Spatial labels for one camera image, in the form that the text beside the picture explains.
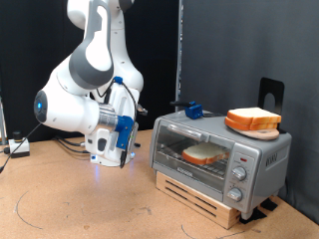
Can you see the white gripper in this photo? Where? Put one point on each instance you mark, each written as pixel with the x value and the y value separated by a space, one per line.
pixel 91 142

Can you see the toast bread slice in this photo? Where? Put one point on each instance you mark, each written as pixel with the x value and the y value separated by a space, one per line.
pixel 254 114
pixel 242 126
pixel 202 152

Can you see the silver oven knob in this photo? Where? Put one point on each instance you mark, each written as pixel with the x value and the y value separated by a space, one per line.
pixel 239 173
pixel 235 194

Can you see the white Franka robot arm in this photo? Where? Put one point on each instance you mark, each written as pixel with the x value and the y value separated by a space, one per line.
pixel 66 109

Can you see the silver toaster oven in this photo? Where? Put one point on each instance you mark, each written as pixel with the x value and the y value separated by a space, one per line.
pixel 199 121

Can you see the vertical aluminium pole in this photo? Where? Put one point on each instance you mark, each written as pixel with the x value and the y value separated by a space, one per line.
pixel 179 49

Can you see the round wooden board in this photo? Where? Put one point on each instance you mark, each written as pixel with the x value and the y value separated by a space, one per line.
pixel 262 135

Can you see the black metal bookend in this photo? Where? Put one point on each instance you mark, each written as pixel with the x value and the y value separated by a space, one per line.
pixel 265 83

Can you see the wooden block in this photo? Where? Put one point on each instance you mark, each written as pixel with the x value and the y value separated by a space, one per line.
pixel 226 215

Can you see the black foam pad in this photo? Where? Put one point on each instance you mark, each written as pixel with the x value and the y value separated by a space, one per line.
pixel 257 215
pixel 269 205

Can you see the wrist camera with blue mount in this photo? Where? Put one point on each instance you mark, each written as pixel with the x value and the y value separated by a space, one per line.
pixel 123 131

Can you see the metal frame post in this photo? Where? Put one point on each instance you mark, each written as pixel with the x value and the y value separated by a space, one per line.
pixel 2 126

